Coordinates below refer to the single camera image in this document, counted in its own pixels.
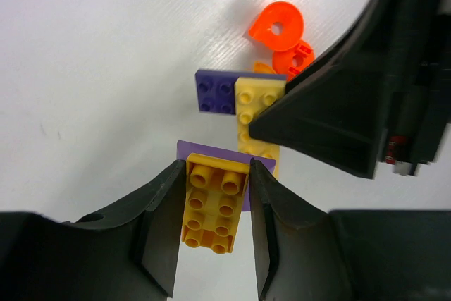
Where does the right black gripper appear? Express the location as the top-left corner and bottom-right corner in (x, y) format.
(249, 0), (450, 178)

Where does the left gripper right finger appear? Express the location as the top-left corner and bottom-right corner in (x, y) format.
(249, 160), (450, 300)

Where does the large orange round lego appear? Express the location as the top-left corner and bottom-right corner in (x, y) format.
(248, 1), (304, 51)

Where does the light purple duplo brick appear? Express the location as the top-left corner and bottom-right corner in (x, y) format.
(175, 140), (278, 212)

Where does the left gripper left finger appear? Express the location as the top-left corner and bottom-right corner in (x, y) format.
(1, 160), (186, 300)

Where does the dark purple flat plate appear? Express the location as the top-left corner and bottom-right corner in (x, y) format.
(194, 69), (287, 115)

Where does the pale yellow flat plate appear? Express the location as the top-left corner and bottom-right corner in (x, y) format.
(235, 77), (286, 178)

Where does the orange curved lego piece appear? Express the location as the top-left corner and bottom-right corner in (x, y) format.
(253, 61), (276, 74)

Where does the yellow duplo brick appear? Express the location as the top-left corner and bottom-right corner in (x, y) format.
(182, 153), (250, 254)

